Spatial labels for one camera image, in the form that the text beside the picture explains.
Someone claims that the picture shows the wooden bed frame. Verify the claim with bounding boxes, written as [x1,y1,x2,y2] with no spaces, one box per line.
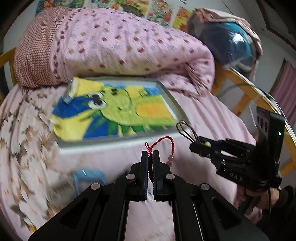
[0,47,296,176]

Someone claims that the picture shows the blue bag in plastic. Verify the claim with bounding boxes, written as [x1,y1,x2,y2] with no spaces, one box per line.
[187,16,257,76]

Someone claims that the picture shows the children's drawings on wall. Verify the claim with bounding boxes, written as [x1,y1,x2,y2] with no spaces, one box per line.
[36,0,192,32]

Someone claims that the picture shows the colourful frog drawing paper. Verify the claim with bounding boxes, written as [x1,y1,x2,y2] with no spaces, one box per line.
[49,77,179,142]

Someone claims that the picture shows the dark cord loop charm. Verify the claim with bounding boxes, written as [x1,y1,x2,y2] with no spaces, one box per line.
[176,120,211,147]

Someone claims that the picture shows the blue plastic object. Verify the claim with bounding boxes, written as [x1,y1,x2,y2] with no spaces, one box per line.
[72,168,106,195]

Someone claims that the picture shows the pink curtain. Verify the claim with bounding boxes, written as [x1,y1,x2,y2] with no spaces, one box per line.
[269,59,296,125]

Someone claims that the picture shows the small blue white box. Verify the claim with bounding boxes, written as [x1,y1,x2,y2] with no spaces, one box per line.
[62,77,79,104]

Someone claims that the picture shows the black camera box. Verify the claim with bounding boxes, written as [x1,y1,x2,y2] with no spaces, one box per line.
[256,107,285,164]

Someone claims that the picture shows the red beaded bracelet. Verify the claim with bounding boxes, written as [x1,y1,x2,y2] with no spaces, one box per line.
[144,136,175,186]

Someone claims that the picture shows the grey shallow tray box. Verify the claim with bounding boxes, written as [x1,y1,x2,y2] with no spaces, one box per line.
[54,76,191,155]

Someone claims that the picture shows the person's right hand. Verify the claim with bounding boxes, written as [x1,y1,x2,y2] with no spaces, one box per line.
[236,185,282,214]

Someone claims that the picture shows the pink floral bed sheet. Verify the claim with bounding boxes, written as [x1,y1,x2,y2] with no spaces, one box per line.
[1,85,256,240]

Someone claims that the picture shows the pink dotted rolled quilt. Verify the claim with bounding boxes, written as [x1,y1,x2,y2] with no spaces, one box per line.
[14,6,215,98]

